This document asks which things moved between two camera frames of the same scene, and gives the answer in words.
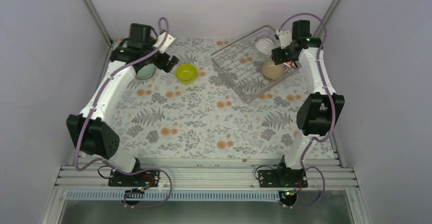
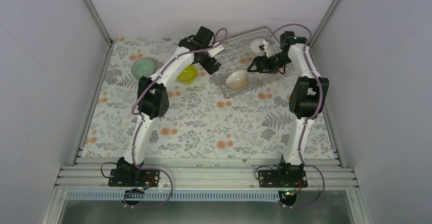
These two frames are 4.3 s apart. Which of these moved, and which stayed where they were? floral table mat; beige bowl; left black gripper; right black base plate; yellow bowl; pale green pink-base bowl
Moved: beige bowl; left black gripper
Stayed: right black base plate; floral table mat; yellow bowl; pale green pink-base bowl
